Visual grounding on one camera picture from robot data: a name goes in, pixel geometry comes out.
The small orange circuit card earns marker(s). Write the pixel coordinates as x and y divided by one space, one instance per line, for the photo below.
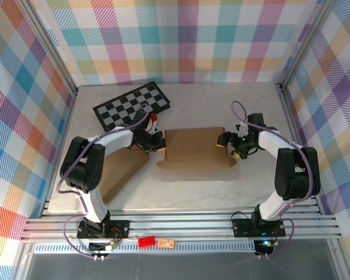
166 242

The black grey checkerboard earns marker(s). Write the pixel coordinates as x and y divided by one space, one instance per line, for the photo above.
125 108

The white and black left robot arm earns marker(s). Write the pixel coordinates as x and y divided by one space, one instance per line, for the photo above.
113 140

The small black controller board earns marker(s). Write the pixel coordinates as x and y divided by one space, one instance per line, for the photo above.
264 246
99 247

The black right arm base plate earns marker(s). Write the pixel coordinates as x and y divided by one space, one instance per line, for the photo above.
242 230

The flat red toy brick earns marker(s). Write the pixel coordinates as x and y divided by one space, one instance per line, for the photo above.
146 241

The red toy brick shape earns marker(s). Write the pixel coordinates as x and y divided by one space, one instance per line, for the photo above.
154 116

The aluminium mounting rail beam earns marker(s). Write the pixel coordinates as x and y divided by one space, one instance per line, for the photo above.
178 227

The aluminium frame post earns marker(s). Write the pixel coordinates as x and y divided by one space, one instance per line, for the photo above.
305 43
52 49

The aluminium side rail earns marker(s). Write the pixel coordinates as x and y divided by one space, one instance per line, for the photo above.
295 128

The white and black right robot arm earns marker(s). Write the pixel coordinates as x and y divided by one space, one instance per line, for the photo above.
268 143

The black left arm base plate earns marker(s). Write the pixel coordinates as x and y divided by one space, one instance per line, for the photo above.
119 230

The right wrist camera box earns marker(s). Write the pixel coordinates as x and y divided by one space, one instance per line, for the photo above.
255 120

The brown cardboard box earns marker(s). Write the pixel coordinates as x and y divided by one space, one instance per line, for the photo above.
192 146
122 175

